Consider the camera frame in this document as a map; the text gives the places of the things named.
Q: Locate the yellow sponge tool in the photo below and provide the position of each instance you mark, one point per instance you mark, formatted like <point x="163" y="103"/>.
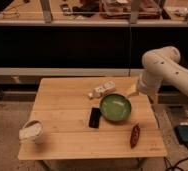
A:
<point x="132" y="91"/>

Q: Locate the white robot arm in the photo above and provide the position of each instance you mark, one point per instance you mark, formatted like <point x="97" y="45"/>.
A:
<point x="162" y="65"/>

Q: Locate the white plastic bottle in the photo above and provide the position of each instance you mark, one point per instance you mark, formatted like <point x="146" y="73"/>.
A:
<point x="102" y="90"/>

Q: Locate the black phone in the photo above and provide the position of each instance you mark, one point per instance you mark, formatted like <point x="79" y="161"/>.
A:
<point x="94" y="118"/>

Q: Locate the green bowl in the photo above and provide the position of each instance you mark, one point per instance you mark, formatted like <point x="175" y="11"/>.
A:
<point x="115" y="107"/>

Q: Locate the wooden table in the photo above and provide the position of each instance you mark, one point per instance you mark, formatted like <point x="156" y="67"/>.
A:
<point x="64" y="109"/>

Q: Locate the red chili pepper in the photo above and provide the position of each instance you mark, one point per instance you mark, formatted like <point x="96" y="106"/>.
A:
<point x="134" y="136"/>

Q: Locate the white cup with rice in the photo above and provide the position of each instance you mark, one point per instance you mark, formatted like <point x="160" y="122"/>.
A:
<point x="32" y="132"/>

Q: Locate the plastic tray on shelf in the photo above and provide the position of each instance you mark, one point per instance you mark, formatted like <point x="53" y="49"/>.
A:
<point x="122" y="9"/>

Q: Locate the black remote on shelf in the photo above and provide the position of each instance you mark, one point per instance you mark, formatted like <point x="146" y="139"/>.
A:
<point x="66" y="9"/>

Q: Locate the black box on floor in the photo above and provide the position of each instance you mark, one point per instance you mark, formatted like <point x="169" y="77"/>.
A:
<point x="181" y="132"/>

